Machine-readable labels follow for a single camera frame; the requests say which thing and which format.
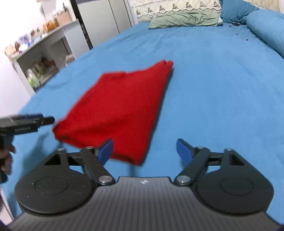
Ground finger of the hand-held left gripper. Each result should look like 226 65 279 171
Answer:
22 113 44 120
38 116 55 127

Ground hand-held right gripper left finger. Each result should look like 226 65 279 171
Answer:
43 139 116 186

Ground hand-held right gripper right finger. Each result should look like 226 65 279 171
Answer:
173 139 247 186

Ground red knit sweater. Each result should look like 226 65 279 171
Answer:
52 60 174 166

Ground person's left hand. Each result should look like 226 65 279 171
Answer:
0 144 16 175

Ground bed with blue sheet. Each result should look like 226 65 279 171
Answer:
0 21 284 224

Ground white shelf desk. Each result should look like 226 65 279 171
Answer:
5 19 78 93

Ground wicker basket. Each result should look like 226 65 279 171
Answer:
56 9 73 24

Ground grey white wardrobe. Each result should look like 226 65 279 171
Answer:
75 0 139 47

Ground green pillow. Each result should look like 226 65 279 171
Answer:
149 11 220 30

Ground scattered small dark bits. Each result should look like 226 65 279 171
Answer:
228 21 249 42

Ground cream quilted headboard cover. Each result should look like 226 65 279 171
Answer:
133 0 223 23

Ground blue duvet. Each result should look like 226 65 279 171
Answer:
246 10 284 58

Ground blue pillow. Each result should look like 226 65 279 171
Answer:
219 0 260 25

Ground black metal post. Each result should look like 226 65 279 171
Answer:
70 0 94 50

